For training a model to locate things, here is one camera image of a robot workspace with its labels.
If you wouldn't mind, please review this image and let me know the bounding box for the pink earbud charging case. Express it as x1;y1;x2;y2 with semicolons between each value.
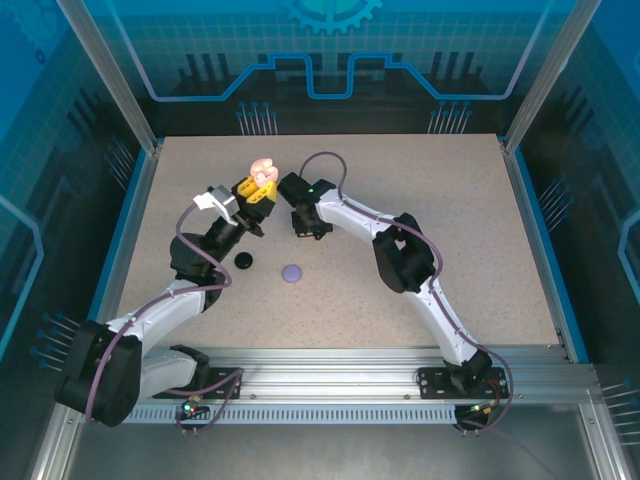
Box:
248;156;281;184

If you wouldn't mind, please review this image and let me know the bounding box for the blue table edge trim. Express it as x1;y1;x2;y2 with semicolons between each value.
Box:
79;147;152;331
513;147;592;365

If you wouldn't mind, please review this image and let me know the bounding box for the aluminium base beam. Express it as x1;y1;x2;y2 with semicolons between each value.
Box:
134;347;599;407

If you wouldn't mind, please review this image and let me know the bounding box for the steel sheet panel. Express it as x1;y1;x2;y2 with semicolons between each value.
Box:
64;424;601;480

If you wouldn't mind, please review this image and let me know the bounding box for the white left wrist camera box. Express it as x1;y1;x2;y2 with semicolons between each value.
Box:
192;185;237;225

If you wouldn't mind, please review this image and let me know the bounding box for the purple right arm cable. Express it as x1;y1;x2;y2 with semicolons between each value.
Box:
299;150;515;436

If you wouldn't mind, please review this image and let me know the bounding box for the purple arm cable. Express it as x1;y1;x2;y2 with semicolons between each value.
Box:
299;150;515;436
83;202;246;436

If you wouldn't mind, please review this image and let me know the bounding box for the aluminium frame post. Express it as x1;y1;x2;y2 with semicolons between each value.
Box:
55;0;165;154
502;0;604;155

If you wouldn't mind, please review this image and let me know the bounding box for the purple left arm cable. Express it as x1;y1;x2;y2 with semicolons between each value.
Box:
83;202;246;436

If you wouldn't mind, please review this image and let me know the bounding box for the slotted cable duct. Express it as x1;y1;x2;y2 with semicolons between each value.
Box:
122;405;464;426

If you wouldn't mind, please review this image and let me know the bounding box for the aluminium frame strut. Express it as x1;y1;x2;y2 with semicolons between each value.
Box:
27;399;84;480
577;394;634;480

